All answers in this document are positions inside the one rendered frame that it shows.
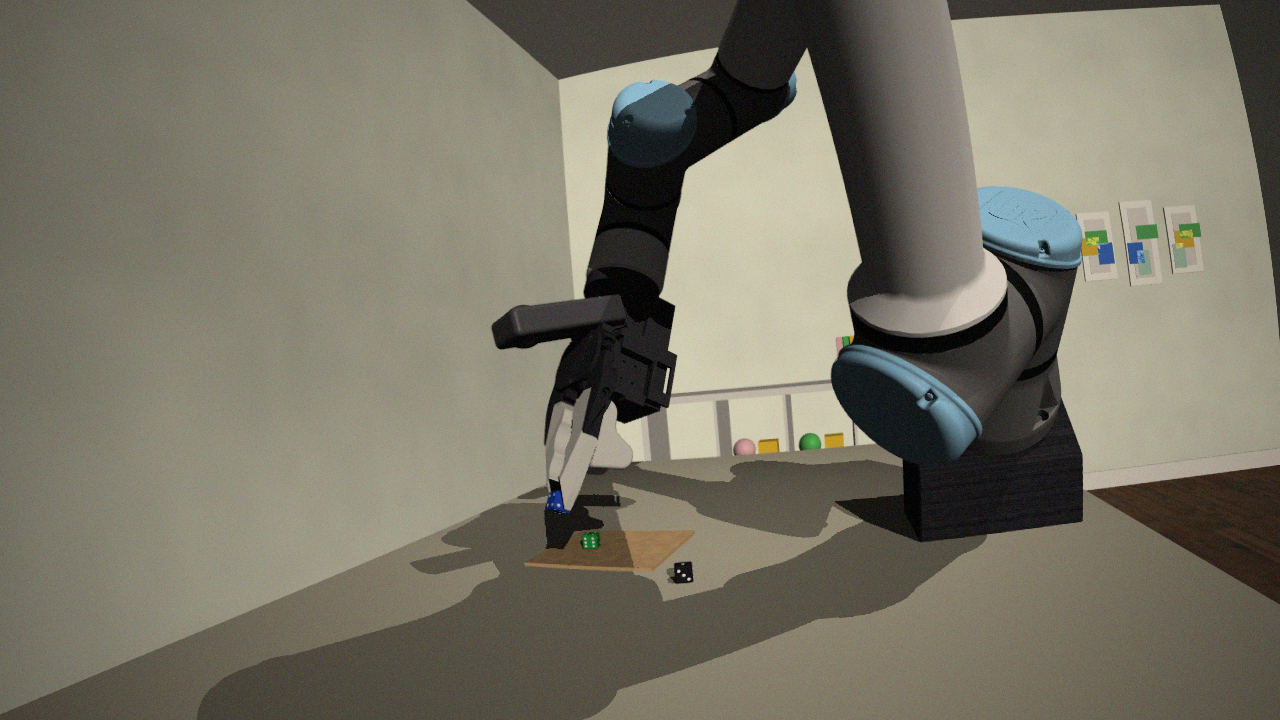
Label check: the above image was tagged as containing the tan mat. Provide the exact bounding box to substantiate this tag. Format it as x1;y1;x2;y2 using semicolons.
525;530;695;571

